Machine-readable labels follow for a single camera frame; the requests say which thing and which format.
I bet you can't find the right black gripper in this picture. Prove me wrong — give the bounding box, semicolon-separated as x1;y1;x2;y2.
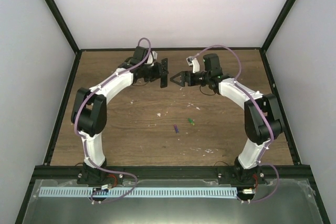
172;71;210;87

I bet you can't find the black remote control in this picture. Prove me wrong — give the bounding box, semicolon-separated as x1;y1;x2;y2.
160;58;169;88

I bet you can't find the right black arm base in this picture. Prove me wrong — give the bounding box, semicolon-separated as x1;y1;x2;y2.
216;166;265;185

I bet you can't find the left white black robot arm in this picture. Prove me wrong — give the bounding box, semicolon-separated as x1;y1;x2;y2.
71;46;169;184

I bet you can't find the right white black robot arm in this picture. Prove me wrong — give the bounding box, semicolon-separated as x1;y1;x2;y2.
170;54;284;184

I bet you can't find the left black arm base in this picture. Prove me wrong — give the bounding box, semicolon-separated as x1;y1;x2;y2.
77;163;123;186

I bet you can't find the green battery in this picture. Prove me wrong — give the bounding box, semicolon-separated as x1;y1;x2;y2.
187;118;195;125

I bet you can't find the purple battery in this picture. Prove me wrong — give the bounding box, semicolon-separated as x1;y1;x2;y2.
173;124;179;134

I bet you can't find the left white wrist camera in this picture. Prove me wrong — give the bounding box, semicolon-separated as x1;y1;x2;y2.
145;51;158;66

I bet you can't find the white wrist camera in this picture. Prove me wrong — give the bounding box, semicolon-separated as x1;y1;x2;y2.
186;56;200;73
145;51;158;66

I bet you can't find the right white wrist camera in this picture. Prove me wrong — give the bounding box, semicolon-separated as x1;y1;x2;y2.
186;56;200;73

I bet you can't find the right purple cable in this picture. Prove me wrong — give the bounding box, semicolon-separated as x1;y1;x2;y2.
195;44;280;204

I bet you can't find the purple cable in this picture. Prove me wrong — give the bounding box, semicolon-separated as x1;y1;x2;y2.
195;44;280;204
75;37;152;205

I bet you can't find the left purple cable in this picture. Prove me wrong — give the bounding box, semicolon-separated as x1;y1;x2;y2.
75;37;152;205

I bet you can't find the light blue slotted cable duct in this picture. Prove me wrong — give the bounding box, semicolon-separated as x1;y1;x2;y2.
38;187;237;199

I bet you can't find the black aluminium frame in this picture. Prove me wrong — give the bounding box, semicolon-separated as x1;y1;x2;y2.
16;0;330;223

